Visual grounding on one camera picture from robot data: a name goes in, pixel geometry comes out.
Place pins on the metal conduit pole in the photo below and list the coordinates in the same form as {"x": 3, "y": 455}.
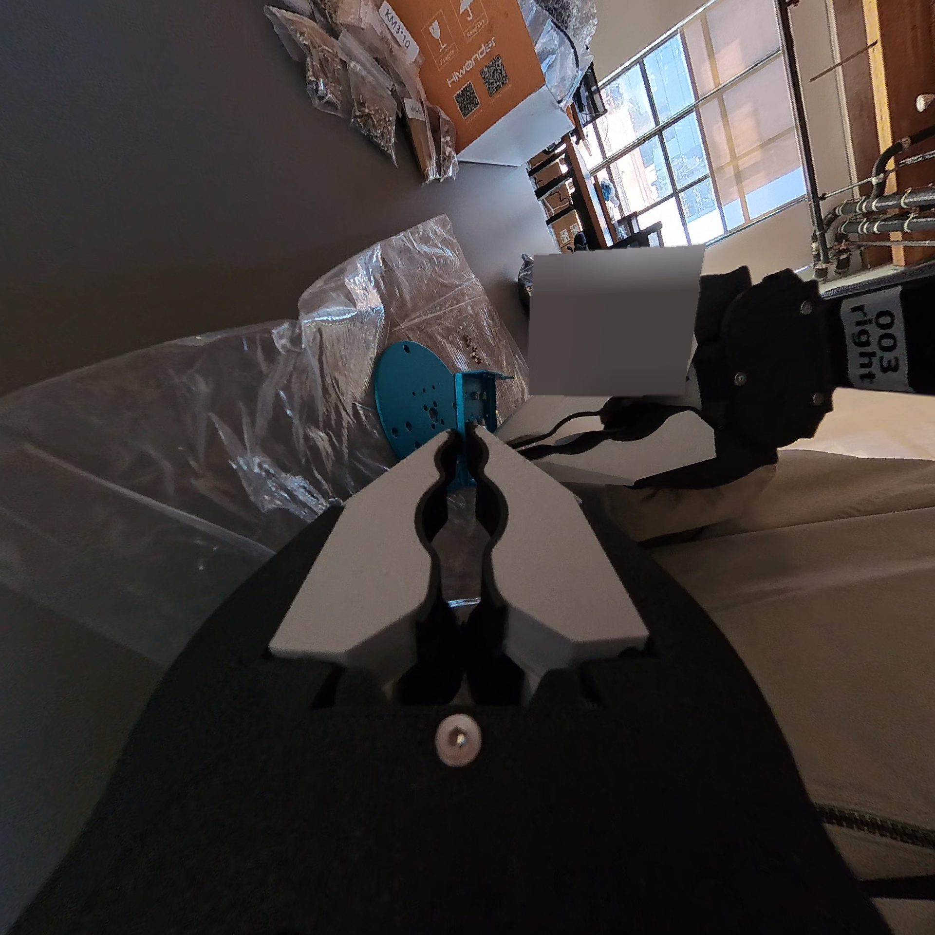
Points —
{"x": 799, "y": 131}

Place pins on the pile of clear screw bags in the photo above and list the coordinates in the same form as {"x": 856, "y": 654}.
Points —
{"x": 365, "y": 94}

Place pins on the large grid window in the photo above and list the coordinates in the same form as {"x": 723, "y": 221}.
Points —
{"x": 716, "y": 131}

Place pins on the crumpled silver foil bag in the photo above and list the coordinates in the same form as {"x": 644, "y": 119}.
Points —
{"x": 524, "y": 281}

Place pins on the cluster of small brass screws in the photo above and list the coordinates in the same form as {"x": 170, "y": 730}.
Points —
{"x": 472, "y": 347}

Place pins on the black insulated pipe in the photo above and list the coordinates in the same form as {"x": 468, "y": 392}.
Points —
{"x": 884, "y": 225}
{"x": 890, "y": 202}

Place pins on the blue round metal plate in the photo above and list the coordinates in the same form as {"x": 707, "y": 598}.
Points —
{"x": 408, "y": 402}

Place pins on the curved black pipe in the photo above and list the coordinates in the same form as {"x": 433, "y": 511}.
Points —
{"x": 887, "y": 157}

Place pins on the bubble wrap pouch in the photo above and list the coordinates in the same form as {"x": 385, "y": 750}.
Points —
{"x": 562, "y": 43}

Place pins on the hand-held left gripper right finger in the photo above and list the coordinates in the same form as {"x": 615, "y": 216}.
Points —
{"x": 570, "y": 584}

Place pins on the orange cardboard box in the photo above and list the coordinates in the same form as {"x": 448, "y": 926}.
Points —
{"x": 482, "y": 72}

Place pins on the wooden shelf with boxes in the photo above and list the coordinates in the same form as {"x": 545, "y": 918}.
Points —
{"x": 562, "y": 197}

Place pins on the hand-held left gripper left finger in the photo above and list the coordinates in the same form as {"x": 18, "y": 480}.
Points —
{"x": 351, "y": 584}

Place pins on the wooden ceiling beam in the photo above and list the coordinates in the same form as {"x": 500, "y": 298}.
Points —
{"x": 887, "y": 109}

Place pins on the grey desk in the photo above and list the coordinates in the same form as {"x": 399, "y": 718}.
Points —
{"x": 146, "y": 182}

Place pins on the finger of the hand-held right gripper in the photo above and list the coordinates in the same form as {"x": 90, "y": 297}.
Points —
{"x": 555, "y": 413}
{"x": 657, "y": 448}

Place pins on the large clear plastic bag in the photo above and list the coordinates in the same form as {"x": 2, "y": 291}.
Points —
{"x": 146, "y": 438}

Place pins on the blue U-shaped metal bracket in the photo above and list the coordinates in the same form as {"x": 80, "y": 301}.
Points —
{"x": 479, "y": 408}

